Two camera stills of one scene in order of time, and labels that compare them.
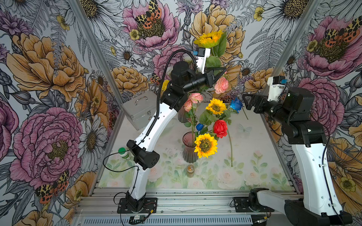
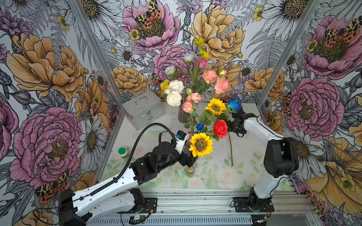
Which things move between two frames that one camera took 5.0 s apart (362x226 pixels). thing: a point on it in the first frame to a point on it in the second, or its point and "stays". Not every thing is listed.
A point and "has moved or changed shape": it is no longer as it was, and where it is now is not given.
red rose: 220,128 stays
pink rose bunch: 221,85 stays
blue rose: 236,104 stays
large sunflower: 206,145 has moved or changed shape
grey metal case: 140,109 stays
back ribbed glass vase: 182,115 stays
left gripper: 211,77 to 189,160
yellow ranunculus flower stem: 230,141 stays
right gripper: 262,100 to 242,131
